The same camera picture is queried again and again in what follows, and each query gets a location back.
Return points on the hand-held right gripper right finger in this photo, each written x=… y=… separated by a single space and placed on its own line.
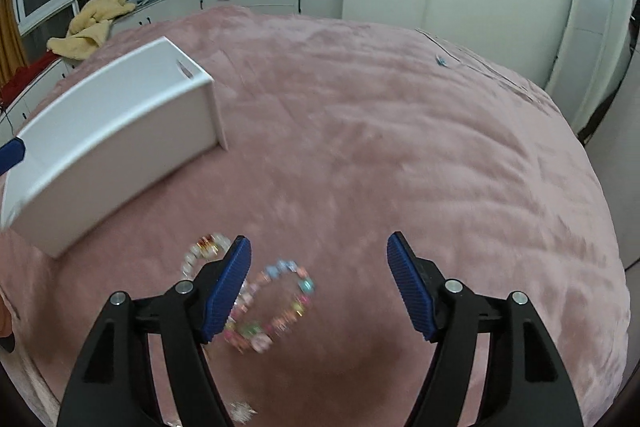
x=410 y=294

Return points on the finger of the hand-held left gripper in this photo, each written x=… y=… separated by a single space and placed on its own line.
x=11 y=154

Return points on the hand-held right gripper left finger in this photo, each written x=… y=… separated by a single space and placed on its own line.
x=227 y=294

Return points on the white storage box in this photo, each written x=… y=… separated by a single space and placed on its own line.
x=115 y=137

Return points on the small sparkly jewelry piece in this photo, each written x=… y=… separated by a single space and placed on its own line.
x=242 y=411

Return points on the red cloth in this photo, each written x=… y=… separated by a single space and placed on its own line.
x=25 y=74

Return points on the orange curtain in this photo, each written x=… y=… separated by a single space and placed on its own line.
x=11 y=42

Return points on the pink plush blanket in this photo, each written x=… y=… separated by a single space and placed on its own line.
x=375 y=167

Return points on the yellow towel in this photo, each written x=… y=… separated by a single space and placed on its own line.
x=92 y=24

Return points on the small blue object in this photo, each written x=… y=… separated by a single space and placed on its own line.
x=441 y=60

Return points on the white door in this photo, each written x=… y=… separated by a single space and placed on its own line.
x=585 y=37

